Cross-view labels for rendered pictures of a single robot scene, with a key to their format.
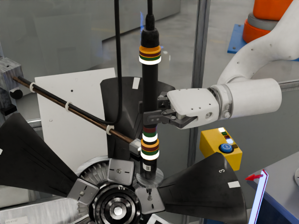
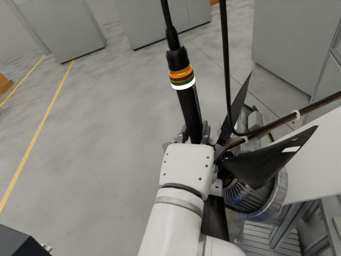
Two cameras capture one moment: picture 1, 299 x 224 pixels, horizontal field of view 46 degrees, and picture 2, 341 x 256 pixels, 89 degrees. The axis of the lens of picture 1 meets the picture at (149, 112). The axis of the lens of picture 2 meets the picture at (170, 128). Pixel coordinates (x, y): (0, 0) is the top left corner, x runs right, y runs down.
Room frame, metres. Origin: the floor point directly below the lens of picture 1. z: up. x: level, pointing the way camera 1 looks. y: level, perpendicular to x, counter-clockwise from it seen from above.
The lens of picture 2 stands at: (0.82, -0.23, 1.77)
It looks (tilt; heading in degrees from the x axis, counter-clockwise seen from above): 43 degrees down; 136
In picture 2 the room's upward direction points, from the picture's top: 21 degrees counter-clockwise
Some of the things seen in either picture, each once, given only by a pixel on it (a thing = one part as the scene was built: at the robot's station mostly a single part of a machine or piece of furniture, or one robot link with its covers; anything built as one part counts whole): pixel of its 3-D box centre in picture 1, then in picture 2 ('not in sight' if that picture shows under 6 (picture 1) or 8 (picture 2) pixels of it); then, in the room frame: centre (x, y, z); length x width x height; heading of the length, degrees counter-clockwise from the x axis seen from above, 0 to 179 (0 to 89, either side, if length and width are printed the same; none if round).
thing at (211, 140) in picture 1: (219, 151); not in sight; (1.03, -0.27, 1.02); 0.16 x 0.10 x 0.11; 15
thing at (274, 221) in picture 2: not in sight; (261, 218); (0.83, 0.19, 0.56); 0.19 x 0.04 x 0.04; 15
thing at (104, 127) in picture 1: (68, 107); (297, 115); (0.85, 0.23, 1.35); 0.54 x 0.01 x 0.01; 50
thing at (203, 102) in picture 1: (194, 105); (186, 171); (0.68, -0.10, 1.47); 0.11 x 0.10 x 0.07; 105
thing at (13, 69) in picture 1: (6, 73); not in sight; (1.05, 0.48, 1.35); 0.10 x 0.07 x 0.08; 50
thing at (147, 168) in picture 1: (150, 114); (195, 132); (0.65, 0.00, 1.46); 0.04 x 0.04 x 0.46
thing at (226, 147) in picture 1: (226, 147); not in sight; (0.99, -0.28, 1.08); 0.04 x 0.04 x 0.02
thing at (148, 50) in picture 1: (150, 54); (181, 76); (0.65, 0.00, 1.61); 0.04 x 0.04 x 0.03
